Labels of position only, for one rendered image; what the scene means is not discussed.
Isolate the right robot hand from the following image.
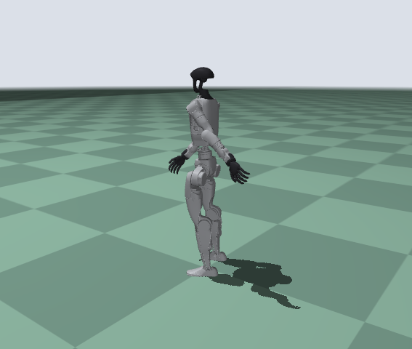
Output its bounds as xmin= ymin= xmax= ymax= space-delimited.
xmin=169 ymin=149 xmax=189 ymax=175

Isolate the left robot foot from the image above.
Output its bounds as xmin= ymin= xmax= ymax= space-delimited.
xmin=187 ymin=266 xmax=218 ymax=277

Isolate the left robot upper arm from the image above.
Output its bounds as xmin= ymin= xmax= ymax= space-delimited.
xmin=186 ymin=100 xmax=214 ymax=141

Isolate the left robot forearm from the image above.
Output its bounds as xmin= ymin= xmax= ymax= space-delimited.
xmin=201 ymin=130 xmax=230 ymax=163

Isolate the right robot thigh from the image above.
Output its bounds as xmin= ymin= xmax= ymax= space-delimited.
xmin=199 ymin=164 xmax=222 ymax=220

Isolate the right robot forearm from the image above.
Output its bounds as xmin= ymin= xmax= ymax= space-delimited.
xmin=184 ymin=142 xmax=199 ymax=158

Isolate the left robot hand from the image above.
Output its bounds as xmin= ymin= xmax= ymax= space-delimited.
xmin=225 ymin=153 xmax=250 ymax=184

